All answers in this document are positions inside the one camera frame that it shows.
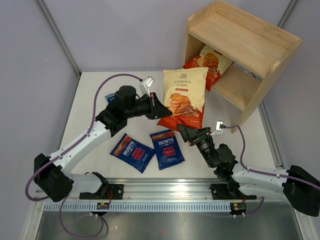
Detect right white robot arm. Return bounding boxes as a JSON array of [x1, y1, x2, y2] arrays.
[[178, 124, 320, 217]]

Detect wooden two-tier shelf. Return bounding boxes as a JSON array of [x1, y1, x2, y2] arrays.
[[184, 0, 303, 126]]

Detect burts chilli bag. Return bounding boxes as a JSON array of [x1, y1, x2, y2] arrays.
[[149, 129, 185, 170], [109, 133, 156, 173]]

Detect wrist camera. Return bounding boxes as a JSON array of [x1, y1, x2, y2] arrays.
[[139, 76, 155, 97], [210, 120, 225, 135]]

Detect left Burts chilli bag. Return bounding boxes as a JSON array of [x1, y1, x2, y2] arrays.
[[109, 133, 156, 173]]

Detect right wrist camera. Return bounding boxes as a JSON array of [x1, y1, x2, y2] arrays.
[[210, 120, 225, 135]]

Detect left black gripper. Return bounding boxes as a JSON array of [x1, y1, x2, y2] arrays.
[[125, 92, 173, 121]]

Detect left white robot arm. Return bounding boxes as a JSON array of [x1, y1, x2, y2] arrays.
[[34, 85, 172, 202]]

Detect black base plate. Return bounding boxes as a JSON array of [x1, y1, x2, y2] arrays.
[[79, 183, 124, 200], [209, 183, 257, 200]]

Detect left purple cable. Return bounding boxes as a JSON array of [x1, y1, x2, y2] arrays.
[[24, 73, 111, 239]]

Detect right Burts chilli bag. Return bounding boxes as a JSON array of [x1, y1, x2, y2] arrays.
[[149, 129, 185, 170]]

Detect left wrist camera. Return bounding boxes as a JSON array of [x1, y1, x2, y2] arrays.
[[139, 76, 155, 97]]

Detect Burts green blue bag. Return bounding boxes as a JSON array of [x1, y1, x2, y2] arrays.
[[105, 93, 115, 103]]

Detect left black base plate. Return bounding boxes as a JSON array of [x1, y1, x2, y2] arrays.
[[79, 183, 124, 200]]

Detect white slotted cable duct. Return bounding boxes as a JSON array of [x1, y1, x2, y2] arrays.
[[44, 202, 231, 213]]

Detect cassava chips bag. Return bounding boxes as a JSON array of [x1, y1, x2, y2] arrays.
[[182, 45, 234, 92], [157, 67, 208, 131]]

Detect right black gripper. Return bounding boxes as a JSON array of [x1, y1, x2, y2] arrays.
[[177, 123, 217, 168]]

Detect aluminium mounting rail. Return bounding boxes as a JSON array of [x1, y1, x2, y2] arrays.
[[33, 177, 305, 203]]

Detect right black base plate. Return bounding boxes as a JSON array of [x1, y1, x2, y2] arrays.
[[209, 183, 257, 200]]

